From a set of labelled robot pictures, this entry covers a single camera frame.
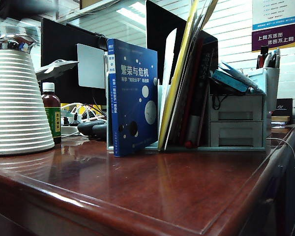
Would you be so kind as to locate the small light blue book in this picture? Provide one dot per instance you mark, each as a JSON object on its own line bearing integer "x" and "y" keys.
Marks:
{"x": 228, "y": 81}

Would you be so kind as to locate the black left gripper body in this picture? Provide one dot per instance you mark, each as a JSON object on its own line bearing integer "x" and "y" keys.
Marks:
{"x": 24, "y": 8}

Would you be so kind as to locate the white power strip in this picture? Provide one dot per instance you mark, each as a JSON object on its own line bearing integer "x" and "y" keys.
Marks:
{"x": 68, "y": 129}

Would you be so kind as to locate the white pen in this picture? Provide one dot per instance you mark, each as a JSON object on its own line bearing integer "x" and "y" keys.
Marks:
{"x": 268, "y": 60}

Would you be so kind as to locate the black and red pen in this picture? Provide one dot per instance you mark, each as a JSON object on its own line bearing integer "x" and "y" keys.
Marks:
{"x": 261, "y": 59}

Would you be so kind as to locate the large black panel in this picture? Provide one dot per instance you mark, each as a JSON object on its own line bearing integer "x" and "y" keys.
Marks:
{"x": 159, "y": 37}

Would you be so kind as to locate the black computer monitor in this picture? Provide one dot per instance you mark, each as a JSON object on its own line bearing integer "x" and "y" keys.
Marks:
{"x": 59, "y": 49}

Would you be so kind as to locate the grey document folder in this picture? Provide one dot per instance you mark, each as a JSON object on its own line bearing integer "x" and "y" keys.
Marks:
{"x": 186, "y": 86}

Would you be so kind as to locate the dark red book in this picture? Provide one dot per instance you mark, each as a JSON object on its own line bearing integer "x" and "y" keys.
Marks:
{"x": 190, "y": 98}

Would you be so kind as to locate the light blue desk organizer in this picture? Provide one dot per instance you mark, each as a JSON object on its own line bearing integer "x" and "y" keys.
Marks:
{"x": 273, "y": 86}

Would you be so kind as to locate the dark book Chinese title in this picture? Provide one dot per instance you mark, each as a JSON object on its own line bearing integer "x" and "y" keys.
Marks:
{"x": 204, "y": 73}

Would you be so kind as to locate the small red ball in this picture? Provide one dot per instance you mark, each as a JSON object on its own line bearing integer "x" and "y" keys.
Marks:
{"x": 189, "y": 144}

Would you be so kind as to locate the black power plug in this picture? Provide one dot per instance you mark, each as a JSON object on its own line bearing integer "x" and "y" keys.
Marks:
{"x": 76, "y": 120}

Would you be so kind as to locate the black box with logo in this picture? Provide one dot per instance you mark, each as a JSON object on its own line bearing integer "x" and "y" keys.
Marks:
{"x": 284, "y": 107}

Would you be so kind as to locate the blue paperback book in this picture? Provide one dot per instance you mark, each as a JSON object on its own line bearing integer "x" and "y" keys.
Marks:
{"x": 135, "y": 98}

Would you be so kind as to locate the white ribbed thermos jug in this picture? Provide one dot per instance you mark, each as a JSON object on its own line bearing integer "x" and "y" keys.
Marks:
{"x": 19, "y": 110}

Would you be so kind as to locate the tan flat book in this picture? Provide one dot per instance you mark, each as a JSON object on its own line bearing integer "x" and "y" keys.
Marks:
{"x": 280, "y": 120}

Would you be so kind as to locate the white and purple poster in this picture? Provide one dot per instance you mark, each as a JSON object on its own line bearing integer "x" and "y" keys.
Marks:
{"x": 276, "y": 37}

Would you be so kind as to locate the white paper sheet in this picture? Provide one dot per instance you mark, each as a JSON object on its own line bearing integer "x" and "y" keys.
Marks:
{"x": 169, "y": 61}

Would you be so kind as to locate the grey pen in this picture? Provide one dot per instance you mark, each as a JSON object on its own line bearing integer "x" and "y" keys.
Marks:
{"x": 277, "y": 59}

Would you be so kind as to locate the white organizer drawer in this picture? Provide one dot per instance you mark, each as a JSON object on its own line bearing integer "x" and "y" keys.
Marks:
{"x": 236, "y": 127}
{"x": 236, "y": 104}

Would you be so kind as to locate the silver flat monitor stand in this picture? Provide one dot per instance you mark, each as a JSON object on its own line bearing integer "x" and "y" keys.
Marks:
{"x": 91, "y": 66}

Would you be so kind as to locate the white model airplane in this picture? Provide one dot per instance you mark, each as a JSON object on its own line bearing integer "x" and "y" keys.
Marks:
{"x": 56, "y": 66}

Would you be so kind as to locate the brown bottle green label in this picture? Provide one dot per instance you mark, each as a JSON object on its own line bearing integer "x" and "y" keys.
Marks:
{"x": 51, "y": 103}

